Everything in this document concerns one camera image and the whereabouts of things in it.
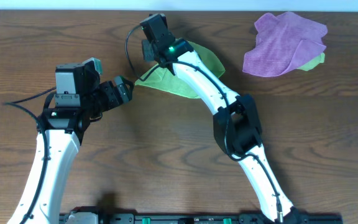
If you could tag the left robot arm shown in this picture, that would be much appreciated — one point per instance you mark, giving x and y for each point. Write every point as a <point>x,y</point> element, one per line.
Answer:
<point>60,134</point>

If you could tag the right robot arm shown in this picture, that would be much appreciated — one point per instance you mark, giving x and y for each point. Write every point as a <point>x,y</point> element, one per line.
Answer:
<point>237,128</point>

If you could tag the purple microfiber cloth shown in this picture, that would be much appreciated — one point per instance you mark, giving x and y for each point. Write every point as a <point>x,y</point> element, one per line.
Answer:
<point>283,43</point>

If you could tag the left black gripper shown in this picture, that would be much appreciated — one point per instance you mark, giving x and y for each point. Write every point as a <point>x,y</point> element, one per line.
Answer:
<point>115,96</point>

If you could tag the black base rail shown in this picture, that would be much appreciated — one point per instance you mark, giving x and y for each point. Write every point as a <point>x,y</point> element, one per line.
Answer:
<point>96,215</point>

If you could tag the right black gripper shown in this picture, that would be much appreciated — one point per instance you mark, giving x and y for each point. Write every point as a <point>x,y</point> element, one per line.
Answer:
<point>146,55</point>

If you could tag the green microfiber cloth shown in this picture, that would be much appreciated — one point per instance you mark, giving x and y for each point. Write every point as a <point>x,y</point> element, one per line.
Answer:
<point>162,79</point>

